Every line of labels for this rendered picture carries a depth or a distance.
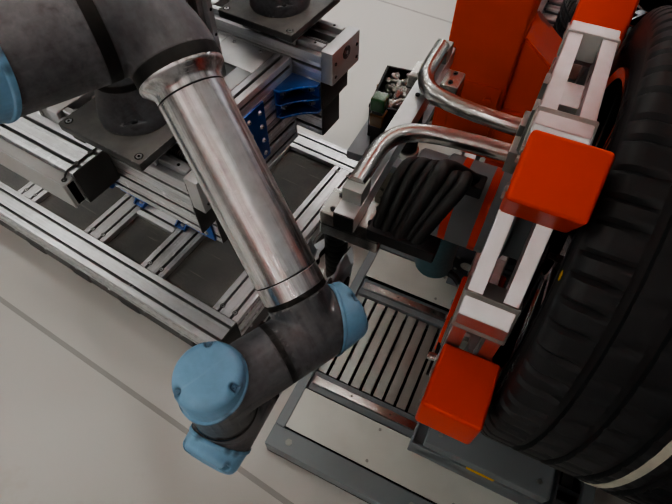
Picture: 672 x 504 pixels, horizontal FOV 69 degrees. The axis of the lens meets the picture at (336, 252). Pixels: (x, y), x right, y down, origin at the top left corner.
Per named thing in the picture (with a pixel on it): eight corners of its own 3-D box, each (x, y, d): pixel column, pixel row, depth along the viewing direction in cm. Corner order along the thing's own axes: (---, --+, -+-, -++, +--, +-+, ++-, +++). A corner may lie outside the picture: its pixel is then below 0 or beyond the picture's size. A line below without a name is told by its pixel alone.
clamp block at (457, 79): (452, 112, 87) (458, 87, 82) (404, 98, 89) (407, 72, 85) (461, 96, 89) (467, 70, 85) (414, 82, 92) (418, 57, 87)
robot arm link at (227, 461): (227, 470, 53) (239, 484, 60) (277, 382, 59) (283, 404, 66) (168, 437, 55) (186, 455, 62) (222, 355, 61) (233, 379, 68)
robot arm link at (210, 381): (251, 306, 52) (263, 348, 61) (152, 362, 49) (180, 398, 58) (290, 363, 49) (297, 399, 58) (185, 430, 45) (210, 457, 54)
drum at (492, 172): (510, 283, 80) (540, 230, 69) (390, 237, 86) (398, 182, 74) (530, 222, 88) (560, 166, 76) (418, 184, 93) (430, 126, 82)
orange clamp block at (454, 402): (488, 384, 67) (469, 447, 62) (434, 361, 69) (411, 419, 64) (503, 365, 61) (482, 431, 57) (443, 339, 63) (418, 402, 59)
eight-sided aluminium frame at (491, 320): (447, 430, 87) (565, 254, 42) (412, 414, 88) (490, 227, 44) (521, 215, 115) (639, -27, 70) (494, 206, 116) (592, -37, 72)
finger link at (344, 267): (368, 238, 73) (333, 282, 68) (366, 260, 78) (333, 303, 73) (350, 229, 74) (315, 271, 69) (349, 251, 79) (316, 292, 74)
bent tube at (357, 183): (484, 252, 60) (509, 194, 51) (341, 200, 65) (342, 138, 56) (519, 160, 69) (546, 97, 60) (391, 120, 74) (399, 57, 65)
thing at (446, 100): (523, 150, 70) (550, 87, 61) (397, 111, 75) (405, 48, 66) (549, 81, 79) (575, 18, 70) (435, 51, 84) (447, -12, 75)
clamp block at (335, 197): (376, 255, 69) (379, 232, 65) (319, 232, 71) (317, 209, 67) (390, 229, 72) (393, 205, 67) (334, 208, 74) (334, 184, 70)
